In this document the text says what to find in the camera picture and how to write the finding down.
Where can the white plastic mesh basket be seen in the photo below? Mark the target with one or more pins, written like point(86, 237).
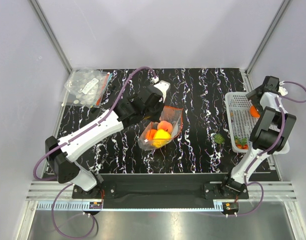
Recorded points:
point(240, 117)

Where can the aluminium frame post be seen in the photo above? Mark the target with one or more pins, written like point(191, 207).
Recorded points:
point(50, 34)
point(268, 34)

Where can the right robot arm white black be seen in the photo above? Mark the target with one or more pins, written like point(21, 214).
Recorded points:
point(236, 182)

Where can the right aluminium frame post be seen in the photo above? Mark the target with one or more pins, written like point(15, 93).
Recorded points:
point(268, 34)

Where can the black marbled table mat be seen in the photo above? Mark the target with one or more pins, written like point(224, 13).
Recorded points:
point(200, 92)

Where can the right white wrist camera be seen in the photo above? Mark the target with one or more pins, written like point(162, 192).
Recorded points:
point(282, 90)

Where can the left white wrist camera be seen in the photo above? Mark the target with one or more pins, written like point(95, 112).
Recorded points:
point(164, 87)

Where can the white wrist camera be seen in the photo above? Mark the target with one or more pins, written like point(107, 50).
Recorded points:
point(164, 87)
point(282, 90)

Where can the clear zip bag orange zipper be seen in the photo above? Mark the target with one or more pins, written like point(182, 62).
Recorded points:
point(170, 114)

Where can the green artificial leaf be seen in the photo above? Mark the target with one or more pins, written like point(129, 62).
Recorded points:
point(219, 139)

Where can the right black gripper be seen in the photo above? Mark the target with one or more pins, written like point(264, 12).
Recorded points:
point(251, 96)

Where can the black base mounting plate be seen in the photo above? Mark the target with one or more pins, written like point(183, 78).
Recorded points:
point(175, 189)

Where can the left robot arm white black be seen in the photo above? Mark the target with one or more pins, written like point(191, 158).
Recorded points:
point(63, 153)

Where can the orange fruit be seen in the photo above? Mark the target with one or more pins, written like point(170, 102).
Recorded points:
point(254, 113)
point(150, 134)

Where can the stack of spare zip bags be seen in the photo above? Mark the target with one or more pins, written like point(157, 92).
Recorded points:
point(86, 87)

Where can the left aluminium frame post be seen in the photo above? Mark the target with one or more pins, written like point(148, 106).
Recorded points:
point(50, 34)

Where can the peach fruit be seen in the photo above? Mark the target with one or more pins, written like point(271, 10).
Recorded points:
point(166, 126)

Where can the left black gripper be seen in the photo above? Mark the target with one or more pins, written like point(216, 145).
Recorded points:
point(156, 118)

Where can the yellow bell pepper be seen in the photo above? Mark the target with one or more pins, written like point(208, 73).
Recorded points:
point(161, 138)

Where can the white slotted cable duct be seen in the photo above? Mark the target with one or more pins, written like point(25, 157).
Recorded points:
point(107, 205)

